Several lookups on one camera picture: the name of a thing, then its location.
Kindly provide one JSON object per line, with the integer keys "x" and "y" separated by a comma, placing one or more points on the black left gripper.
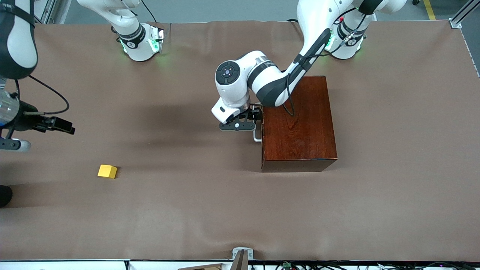
{"x": 256, "y": 114}

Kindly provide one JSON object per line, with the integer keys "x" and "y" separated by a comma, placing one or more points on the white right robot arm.
{"x": 131, "y": 45}

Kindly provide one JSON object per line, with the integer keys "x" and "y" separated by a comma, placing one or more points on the dark wooden drawer cabinet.
{"x": 311, "y": 131}

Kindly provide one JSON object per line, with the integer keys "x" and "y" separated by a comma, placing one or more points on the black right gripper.
{"x": 27, "y": 119}

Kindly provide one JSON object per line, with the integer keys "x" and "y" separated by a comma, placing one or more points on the yellow cube block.
{"x": 107, "y": 171}

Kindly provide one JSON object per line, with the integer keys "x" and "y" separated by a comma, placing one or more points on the flat cardboard piece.
{"x": 202, "y": 267}

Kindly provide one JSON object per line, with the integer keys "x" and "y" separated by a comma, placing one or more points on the black rounded object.
{"x": 4, "y": 195}

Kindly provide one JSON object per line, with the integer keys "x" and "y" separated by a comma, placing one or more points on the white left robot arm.
{"x": 262, "y": 78}

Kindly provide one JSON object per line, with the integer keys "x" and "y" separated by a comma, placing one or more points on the grey-brown wedge board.
{"x": 240, "y": 262}

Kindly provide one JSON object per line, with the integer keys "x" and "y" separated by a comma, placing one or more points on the brown table mat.
{"x": 150, "y": 210}

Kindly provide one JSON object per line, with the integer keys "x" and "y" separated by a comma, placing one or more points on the aluminium frame post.
{"x": 463, "y": 15}

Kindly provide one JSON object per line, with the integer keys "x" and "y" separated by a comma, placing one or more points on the small metal clamp bracket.
{"x": 243, "y": 250}

